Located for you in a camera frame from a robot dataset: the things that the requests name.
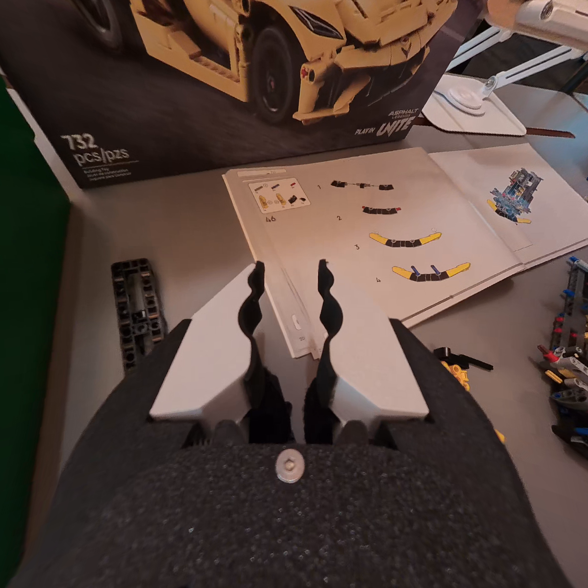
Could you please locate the black lego axle connector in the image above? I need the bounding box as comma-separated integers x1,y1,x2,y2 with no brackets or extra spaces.
433,347,494,371

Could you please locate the lego car chassis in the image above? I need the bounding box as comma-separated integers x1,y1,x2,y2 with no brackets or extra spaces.
537,256,588,447

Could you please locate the black lego frame piece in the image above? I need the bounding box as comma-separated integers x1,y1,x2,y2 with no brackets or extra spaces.
111,258,167,372

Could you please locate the green plastic bin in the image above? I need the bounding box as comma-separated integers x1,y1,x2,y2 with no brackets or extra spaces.
0,76,73,588

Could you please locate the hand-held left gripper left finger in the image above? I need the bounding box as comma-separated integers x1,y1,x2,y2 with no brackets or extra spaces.
148,261,296,445

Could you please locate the white instruction booklet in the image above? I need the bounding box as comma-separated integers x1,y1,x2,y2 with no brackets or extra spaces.
222,142,588,360

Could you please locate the lego set box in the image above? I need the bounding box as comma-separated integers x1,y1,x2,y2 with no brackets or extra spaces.
0,0,484,190

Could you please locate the pile of yellow lego pieces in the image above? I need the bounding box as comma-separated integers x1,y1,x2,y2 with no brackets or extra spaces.
440,360,506,445

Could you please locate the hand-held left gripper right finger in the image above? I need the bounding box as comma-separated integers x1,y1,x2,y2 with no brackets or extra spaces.
303,258,431,445

